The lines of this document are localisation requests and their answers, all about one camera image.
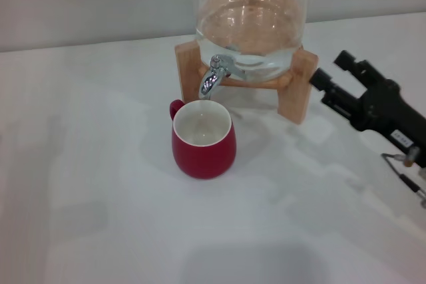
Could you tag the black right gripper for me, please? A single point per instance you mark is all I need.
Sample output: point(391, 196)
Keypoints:
point(389, 114)

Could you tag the chrome faucet tap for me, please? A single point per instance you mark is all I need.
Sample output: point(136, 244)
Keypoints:
point(209, 81)

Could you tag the red ceramic cup white inside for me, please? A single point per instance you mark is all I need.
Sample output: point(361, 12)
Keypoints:
point(203, 161)

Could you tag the clear glass water dispenser jar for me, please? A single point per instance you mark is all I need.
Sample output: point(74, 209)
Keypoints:
point(249, 18)

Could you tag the wooden dispenser stand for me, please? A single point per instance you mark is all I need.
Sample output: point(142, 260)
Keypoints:
point(189, 78)

